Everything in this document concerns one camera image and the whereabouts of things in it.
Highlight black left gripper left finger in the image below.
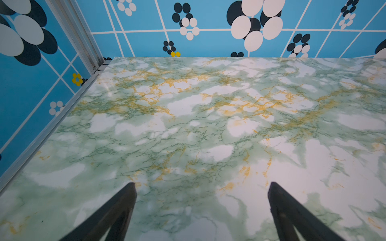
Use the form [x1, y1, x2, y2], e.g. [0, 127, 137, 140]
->
[61, 182, 137, 241]

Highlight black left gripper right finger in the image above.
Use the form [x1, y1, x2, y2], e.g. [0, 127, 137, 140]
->
[268, 182, 343, 241]

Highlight aluminium left table rail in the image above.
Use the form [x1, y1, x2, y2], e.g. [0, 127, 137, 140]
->
[1, 59, 111, 193]

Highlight aluminium left corner post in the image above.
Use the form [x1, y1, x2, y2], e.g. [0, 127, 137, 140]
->
[46, 0, 104, 74]

